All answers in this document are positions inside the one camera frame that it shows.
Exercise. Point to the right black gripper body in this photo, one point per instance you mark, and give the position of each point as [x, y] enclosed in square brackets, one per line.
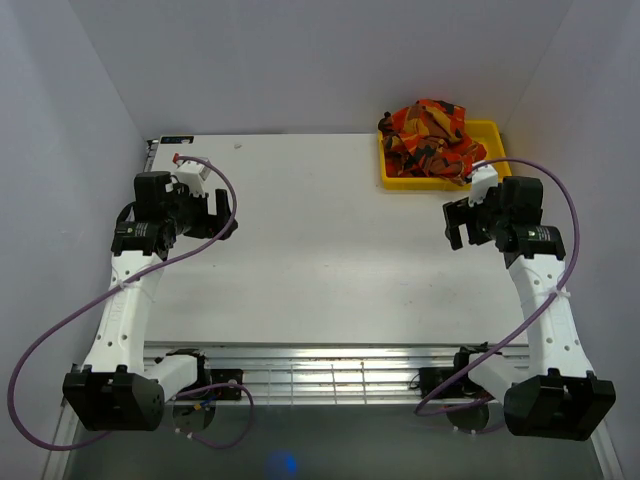
[485, 217]

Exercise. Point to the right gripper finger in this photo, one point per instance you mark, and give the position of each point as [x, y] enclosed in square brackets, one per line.
[452, 233]
[456, 212]

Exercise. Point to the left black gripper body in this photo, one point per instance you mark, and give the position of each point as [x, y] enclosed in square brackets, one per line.
[190, 214]

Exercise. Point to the orange camouflage trousers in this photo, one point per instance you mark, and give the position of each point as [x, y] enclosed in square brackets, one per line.
[428, 139]

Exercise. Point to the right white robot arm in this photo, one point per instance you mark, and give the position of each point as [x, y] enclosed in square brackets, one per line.
[559, 396]

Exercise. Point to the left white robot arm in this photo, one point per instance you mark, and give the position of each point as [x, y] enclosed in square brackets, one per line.
[113, 390]

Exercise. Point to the dark label sticker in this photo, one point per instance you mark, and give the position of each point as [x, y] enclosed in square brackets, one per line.
[177, 140]

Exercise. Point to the yellow plastic tray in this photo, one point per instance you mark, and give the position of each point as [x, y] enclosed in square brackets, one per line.
[484, 132]

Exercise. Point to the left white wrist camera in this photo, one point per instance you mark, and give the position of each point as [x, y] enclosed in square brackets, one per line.
[193, 172]

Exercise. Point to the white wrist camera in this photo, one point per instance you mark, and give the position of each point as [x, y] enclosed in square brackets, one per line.
[482, 179]
[193, 172]

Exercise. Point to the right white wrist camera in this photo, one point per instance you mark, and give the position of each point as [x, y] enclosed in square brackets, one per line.
[482, 179]

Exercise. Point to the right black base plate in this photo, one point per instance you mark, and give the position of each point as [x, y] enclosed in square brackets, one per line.
[429, 378]

